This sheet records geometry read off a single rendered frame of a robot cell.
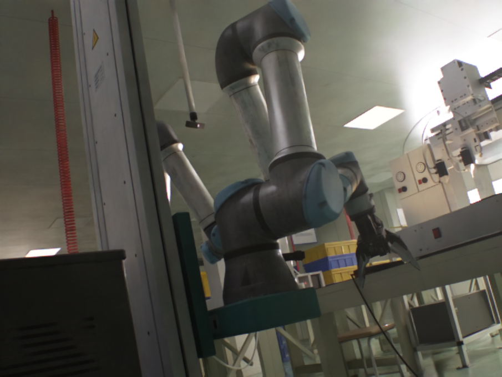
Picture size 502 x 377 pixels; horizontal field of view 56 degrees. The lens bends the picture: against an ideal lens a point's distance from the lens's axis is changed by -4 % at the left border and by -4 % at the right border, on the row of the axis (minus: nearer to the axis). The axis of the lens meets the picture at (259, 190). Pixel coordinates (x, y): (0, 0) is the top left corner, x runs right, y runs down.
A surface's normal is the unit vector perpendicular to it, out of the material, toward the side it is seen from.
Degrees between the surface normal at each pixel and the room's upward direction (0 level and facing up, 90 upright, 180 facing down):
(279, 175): 80
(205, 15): 180
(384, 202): 90
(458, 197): 90
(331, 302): 90
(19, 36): 180
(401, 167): 90
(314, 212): 131
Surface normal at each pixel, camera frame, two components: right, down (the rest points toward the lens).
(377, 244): -0.27, 0.25
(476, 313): 0.57, -0.33
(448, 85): -0.79, 0.01
